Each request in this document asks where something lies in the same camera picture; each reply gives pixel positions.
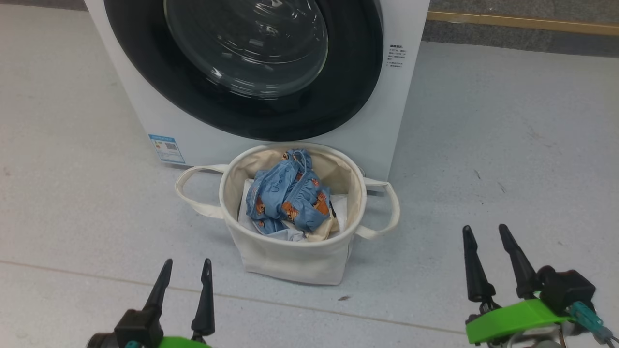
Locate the teal right camera connector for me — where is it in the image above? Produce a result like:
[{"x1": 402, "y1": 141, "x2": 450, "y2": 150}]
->
[{"x1": 568, "y1": 302, "x2": 616, "y2": 345}]

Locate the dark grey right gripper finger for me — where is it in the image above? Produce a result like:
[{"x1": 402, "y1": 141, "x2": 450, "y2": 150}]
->
[
  {"x1": 498, "y1": 223, "x2": 541, "y2": 300},
  {"x1": 462, "y1": 225, "x2": 497, "y2": 303}
]

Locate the cream fabric laundry basket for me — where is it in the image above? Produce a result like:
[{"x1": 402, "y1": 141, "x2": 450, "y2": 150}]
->
[{"x1": 175, "y1": 142, "x2": 401, "y2": 286}]

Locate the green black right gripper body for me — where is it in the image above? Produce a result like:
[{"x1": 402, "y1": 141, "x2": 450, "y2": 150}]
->
[{"x1": 465, "y1": 296, "x2": 577, "y2": 346}]

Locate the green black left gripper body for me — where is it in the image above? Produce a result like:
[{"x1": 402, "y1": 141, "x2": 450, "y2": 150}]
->
[{"x1": 157, "y1": 333, "x2": 214, "y2": 348}]

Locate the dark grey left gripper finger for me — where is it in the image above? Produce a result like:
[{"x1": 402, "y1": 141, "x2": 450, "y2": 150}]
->
[
  {"x1": 143, "y1": 259, "x2": 174, "y2": 316},
  {"x1": 191, "y1": 258, "x2": 216, "y2": 338}
]

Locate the black round glass washer door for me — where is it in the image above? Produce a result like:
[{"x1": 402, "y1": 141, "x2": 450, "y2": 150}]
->
[{"x1": 103, "y1": 0, "x2": 385, "y2": 143}]

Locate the cream yellow garment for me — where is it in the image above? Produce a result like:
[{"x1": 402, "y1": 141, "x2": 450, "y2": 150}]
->
[{"x1": 304, "y1": 213, "x2": 340, "y2": 243}]

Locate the blue bear print garment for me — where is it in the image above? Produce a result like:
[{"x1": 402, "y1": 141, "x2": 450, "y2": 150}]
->
[{"x1": 245, "y1": 148, "x2": 335, "y2": 236}]

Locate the small printed text label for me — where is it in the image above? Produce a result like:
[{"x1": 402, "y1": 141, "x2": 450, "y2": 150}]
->
[{"x1": 385, "y1": 44, "x2": 407, "y2": 69}]

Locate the white front-load washing machine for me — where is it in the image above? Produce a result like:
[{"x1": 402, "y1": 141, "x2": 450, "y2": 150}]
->
[{"x1": 83, "y1": 0, "x2": 431, "y2": 183}]

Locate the blue energy label sticker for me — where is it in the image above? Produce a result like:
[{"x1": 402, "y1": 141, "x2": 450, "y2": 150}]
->
[{"x1": 148, "y1": 134, "x2": 186, "y2": 165}]

